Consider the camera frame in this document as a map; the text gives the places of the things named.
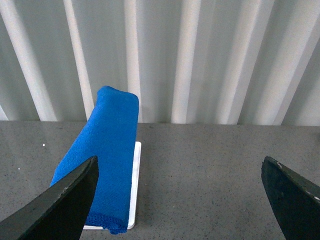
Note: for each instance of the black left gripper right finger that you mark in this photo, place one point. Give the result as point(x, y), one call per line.
point(295, 201)

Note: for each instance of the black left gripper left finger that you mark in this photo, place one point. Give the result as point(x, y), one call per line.
point(60, 212)

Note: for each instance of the blue microfiber cloth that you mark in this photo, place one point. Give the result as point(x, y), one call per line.
point(110, 135)

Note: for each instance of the white towel rack stand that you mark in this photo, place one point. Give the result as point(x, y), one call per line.
point(135, 185)

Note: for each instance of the white pleated curtain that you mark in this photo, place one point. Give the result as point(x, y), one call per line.
point(253, 62)

